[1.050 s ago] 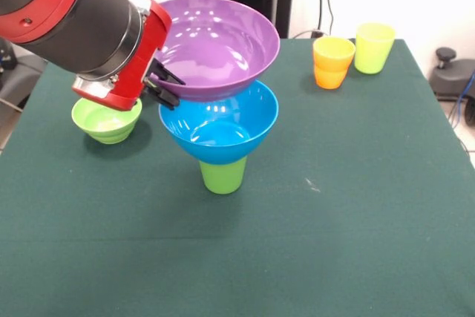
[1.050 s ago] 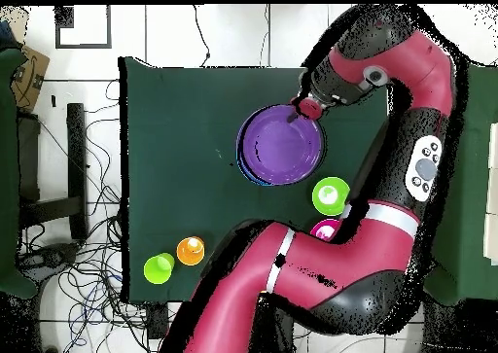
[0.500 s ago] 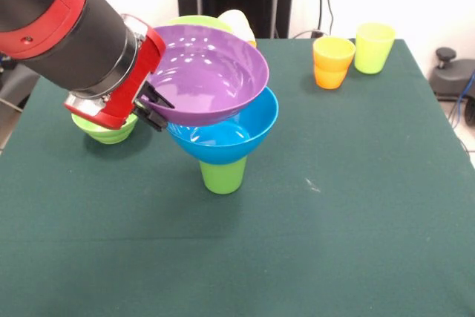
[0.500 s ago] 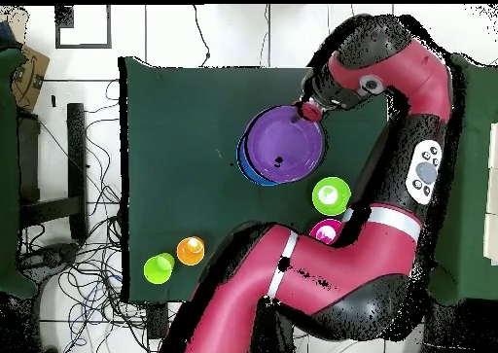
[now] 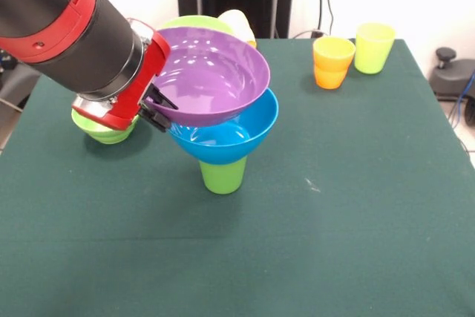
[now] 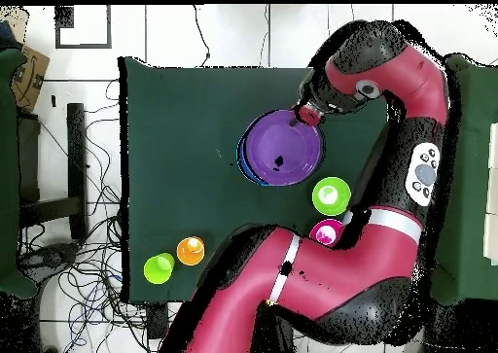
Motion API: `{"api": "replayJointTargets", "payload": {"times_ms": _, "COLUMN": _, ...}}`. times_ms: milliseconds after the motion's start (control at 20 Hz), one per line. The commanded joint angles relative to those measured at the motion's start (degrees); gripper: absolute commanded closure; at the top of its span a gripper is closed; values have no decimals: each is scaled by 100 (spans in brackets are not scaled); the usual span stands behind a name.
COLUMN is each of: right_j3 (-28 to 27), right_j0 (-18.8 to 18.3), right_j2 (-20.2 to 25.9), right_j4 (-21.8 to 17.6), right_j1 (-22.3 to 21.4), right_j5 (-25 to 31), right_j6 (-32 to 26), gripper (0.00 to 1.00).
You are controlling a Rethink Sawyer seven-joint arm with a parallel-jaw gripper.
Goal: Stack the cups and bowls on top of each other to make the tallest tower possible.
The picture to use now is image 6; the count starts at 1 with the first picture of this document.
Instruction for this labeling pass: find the pink bowl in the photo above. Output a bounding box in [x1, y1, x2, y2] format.
[309, 218, 345, 248]

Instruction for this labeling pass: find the cardboard box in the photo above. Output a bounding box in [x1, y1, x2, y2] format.
[10, 44, 51, 113]

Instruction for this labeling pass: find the black power strip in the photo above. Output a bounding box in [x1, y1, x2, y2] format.
[145, 302, 171, 341]

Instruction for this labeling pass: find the lime yellow cup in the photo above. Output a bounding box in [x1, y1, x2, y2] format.
[142, 252, 176, 286]

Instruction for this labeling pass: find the black floor cable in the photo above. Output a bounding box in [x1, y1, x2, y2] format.
[193, 4, 212, 68]

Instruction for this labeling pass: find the dark green table cloth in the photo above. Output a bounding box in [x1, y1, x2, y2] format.
[118, 55, 400, 304]

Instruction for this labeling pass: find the black square frame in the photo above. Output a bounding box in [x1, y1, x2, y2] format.
[54, 4, 113, 50]

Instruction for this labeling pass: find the orange cup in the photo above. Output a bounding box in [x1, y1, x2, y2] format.
[175, 235, 206, 267]

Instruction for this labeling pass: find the black stand frame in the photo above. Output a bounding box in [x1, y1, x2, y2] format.
[17, 102, 89, 241]

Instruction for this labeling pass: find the green cloth side table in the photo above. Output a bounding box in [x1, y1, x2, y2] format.
[429, 53, 498, 306]
[0, 47, 39, 300]

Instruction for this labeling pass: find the small green bowl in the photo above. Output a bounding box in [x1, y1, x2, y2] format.
[311, 176, 353, 217]

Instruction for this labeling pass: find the black caster base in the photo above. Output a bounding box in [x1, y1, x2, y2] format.
[18, 241, 81, 286]

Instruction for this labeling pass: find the white box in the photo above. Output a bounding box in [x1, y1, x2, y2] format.
[482, 122, 498, 267]

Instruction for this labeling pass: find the blue bowl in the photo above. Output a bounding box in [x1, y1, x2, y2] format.
[235, 134, 269, 187]

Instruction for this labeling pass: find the purple bowl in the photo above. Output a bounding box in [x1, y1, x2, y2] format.
[242, 108, 324, 187]

